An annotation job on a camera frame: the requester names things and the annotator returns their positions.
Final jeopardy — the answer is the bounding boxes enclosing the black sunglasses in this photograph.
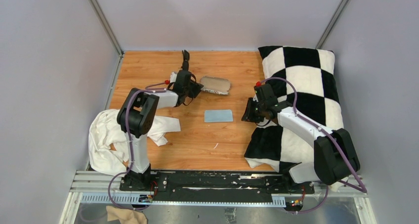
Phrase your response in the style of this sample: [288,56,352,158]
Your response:
[181,50,190,71]

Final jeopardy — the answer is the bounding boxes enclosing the blue cleaning cloth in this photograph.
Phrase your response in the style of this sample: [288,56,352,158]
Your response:
[204,109,233,123]

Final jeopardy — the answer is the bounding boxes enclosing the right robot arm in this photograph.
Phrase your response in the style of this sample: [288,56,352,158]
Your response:
[242,83,365,193]

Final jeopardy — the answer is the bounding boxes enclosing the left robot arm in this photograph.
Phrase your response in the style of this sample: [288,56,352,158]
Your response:
[117,70,204,191]

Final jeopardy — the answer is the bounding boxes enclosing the black white checkered pillow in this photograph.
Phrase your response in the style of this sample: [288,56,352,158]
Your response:
[244,46,345,172]

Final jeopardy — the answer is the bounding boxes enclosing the white crumpled cloth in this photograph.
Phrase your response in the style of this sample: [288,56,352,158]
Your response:
[88,109,181,176]

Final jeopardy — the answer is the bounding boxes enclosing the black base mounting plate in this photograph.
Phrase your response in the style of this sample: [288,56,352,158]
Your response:
[120,170,315,197]

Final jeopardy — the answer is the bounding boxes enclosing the beige cloth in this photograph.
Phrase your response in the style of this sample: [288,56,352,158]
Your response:
[106,206,148,224]

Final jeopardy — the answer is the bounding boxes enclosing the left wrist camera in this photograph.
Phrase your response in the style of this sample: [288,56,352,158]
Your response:
[169,72,177,83]

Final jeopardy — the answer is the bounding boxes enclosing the aluminium frame rail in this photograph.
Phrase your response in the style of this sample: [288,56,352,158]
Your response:
[69,175,368,207]

